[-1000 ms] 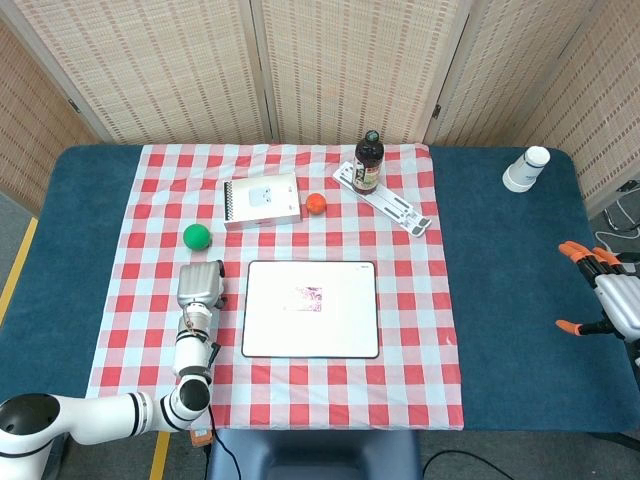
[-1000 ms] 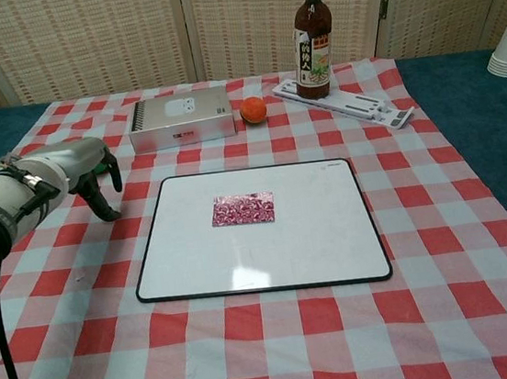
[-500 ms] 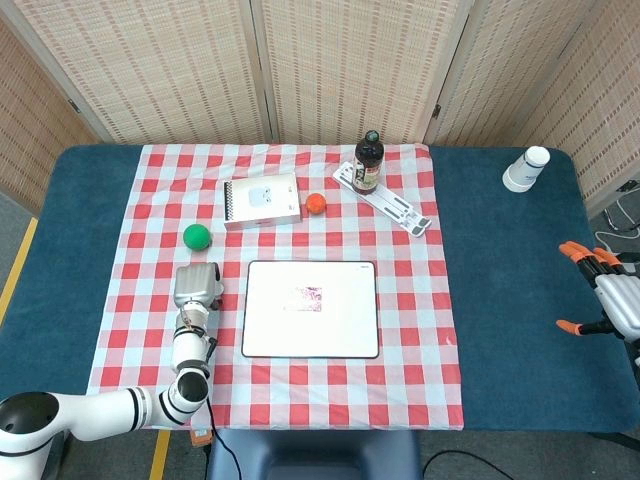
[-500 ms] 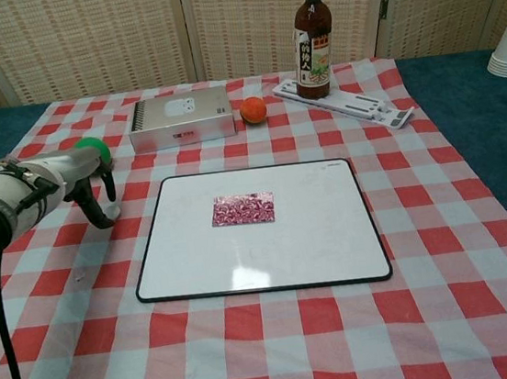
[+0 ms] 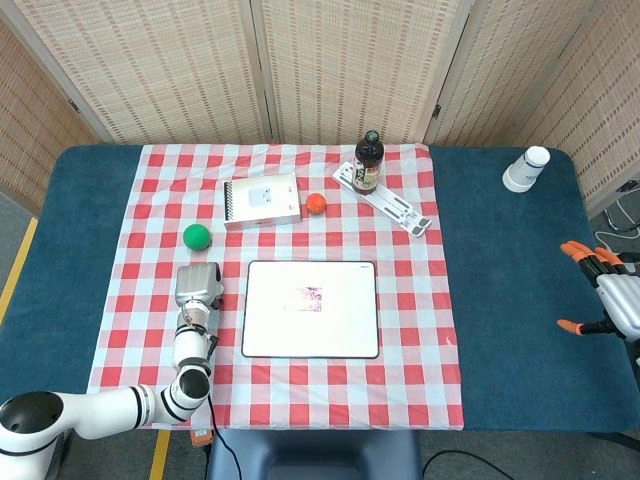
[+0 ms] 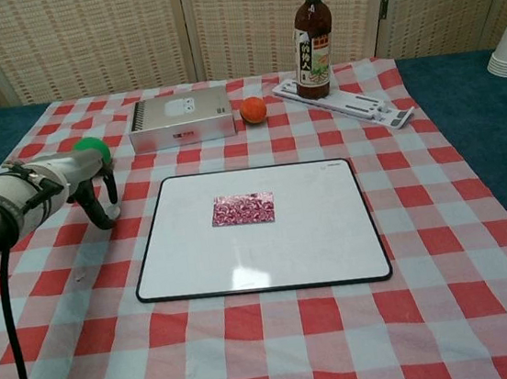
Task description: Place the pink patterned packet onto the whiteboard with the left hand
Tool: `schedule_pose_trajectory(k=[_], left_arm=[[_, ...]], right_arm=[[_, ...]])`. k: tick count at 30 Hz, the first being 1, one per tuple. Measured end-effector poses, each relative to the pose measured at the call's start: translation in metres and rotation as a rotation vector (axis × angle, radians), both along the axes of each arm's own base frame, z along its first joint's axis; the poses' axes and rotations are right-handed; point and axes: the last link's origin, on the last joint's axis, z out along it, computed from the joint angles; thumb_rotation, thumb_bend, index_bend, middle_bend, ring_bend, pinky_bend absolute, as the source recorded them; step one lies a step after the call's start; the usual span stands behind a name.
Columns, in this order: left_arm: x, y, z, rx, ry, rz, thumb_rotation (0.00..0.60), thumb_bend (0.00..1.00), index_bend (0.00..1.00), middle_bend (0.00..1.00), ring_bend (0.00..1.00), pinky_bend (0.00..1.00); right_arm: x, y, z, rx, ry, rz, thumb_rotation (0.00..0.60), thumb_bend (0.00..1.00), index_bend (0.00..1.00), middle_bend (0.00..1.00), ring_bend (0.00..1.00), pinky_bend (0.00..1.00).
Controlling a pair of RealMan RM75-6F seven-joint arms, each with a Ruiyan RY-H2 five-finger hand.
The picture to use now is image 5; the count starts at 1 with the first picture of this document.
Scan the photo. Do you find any right silver orange-tipped robot hand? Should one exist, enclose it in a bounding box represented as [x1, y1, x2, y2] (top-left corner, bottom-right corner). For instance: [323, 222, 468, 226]
[556, 240, 640, 346]

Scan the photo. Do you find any left silver black-fingered robot hand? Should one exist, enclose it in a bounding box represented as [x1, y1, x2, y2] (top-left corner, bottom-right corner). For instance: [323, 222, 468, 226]
[173, 261, 225, 312]

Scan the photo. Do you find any pink patterned small packet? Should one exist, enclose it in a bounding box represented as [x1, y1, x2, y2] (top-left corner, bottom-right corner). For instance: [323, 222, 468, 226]
[293, 285, 324, 314]

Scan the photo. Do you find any green ball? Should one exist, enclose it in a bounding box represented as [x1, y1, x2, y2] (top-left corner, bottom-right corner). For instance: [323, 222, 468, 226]
[182, 223, 211, 252]

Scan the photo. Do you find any white earbuds box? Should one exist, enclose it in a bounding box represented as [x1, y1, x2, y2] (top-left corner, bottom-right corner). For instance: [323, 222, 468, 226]
[222, 172, 304, 232]

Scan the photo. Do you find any dark blue table cover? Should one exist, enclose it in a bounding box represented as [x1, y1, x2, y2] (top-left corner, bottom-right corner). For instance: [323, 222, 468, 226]
[0, 143, 640, 434]

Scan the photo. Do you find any white black-edged rectangular mat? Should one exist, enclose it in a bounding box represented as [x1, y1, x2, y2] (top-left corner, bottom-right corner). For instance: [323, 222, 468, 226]
[240, 259, 381, 360]

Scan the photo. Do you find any dark drink bottle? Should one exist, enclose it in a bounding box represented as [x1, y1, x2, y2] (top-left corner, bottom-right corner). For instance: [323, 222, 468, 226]
[351, 129, 385, 195]

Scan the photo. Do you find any dark blue chair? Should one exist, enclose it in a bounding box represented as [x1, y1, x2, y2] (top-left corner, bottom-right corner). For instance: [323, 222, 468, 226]
[205, 428, 424, 480]

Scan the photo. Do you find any red white checked tablecloth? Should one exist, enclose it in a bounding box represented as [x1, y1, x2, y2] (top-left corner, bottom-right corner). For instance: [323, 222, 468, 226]
[79, 142, 466, 432]

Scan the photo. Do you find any white folding stand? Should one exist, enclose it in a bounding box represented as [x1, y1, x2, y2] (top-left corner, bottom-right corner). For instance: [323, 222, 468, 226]
[332, 160, 433, 238]

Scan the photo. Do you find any woven folding screen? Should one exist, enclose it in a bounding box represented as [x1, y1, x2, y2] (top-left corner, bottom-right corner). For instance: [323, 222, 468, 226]
[0, 0, 640, 217]

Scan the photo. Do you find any dark metal frame with cables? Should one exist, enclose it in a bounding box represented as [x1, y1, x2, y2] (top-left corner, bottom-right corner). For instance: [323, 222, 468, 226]
[593, 180, 640, 254]

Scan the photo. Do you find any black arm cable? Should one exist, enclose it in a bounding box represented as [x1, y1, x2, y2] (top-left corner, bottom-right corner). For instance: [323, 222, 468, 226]
[205, 392, 242, 480]

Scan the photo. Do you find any black floor cable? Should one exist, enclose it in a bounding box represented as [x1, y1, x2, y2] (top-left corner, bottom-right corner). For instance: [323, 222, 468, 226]
[423, 450, 502, 480]

